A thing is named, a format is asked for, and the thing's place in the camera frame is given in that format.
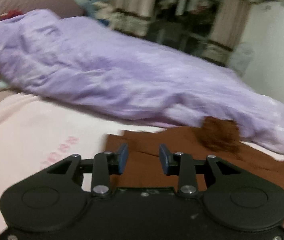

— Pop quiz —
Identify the brown shirt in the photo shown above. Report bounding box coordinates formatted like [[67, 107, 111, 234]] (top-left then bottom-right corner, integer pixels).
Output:
[[104, 126, 284, 189]]

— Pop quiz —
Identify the pile of blue clothes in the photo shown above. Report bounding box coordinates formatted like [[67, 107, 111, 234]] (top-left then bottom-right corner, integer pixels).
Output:
[[82, 0, 114, 27]]

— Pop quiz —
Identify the pink bed sheet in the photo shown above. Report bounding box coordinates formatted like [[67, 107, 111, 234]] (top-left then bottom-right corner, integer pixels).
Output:
[[0, 90, 284, 240]]

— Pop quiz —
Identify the purple duvet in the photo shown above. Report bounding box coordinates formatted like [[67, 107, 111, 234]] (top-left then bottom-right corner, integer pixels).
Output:
[[0, 9, 284, 154]]

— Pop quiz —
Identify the grey hanging bag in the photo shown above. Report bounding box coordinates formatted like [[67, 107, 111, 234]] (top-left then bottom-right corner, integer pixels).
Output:
[[227, 42, 254, 77]]

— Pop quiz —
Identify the open dark wardrobe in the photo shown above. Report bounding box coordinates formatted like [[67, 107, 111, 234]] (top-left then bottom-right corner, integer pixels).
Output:
[[145, 0, 221, 57]]

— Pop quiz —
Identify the left beige curtain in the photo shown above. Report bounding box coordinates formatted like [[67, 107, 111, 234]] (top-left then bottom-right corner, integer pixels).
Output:
[[107, 0, 155, 37]]

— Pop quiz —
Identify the beige curtain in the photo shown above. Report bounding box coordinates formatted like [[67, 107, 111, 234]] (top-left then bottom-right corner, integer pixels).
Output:
[[202, 0, 256, 66], [107, 0, 155, 37]]

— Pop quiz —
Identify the right beige curtain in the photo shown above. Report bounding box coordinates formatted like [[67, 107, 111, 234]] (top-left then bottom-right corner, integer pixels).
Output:
[[202, 0, 256, 66]]

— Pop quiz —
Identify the red cloth by headboard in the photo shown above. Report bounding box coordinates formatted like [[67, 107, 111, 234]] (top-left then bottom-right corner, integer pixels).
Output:
[[0, 10, 23, 22]]

